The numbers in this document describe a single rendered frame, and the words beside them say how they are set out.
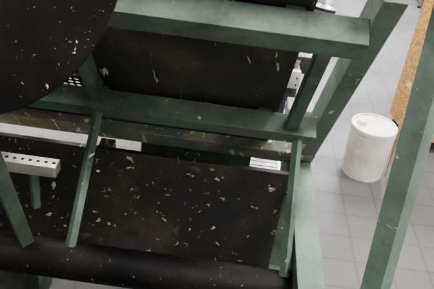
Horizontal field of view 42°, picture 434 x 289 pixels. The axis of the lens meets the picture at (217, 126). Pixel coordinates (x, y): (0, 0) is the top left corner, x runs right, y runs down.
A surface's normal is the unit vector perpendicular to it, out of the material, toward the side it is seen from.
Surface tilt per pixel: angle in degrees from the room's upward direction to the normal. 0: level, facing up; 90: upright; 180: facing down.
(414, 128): 83
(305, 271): 0
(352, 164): 92
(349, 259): 0
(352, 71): 127
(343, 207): 0
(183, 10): 37
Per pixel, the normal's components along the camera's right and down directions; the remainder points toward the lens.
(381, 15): -0.13, 0.92
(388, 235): -0.74, 0.15
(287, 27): 0.04, -0.37
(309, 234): 0.11, -0.85
